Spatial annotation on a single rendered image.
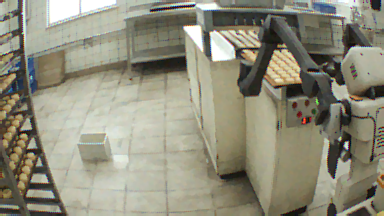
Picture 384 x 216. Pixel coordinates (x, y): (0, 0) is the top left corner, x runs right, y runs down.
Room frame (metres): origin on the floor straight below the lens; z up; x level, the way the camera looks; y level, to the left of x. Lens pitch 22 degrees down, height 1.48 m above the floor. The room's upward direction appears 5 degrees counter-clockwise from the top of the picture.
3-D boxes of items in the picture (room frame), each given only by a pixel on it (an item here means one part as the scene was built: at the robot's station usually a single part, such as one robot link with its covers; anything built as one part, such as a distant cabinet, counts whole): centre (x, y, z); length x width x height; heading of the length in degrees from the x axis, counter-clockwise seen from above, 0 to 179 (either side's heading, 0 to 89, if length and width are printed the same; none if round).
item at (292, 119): (1.63, -0.55, 0.77); 0.24 x 0.04 x 0.14; 96
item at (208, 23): (2.49, -0.46, 1.01); 0.72 x 0.33 x 0.34; 96
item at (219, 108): (2.96, -0.41, 0.42); 1.28 x 0.72 x 0.84; 6
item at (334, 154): (1.02, -0.62, 0.87); 0.28 x 0.16 x 0.22; 97
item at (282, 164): (1.99, -0.51, 0.45); 0.70 x 0.34 x 0.90; 6
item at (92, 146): (2.86, 0.86, 0.08); 0.30 x 0.22 x 0.16; 89
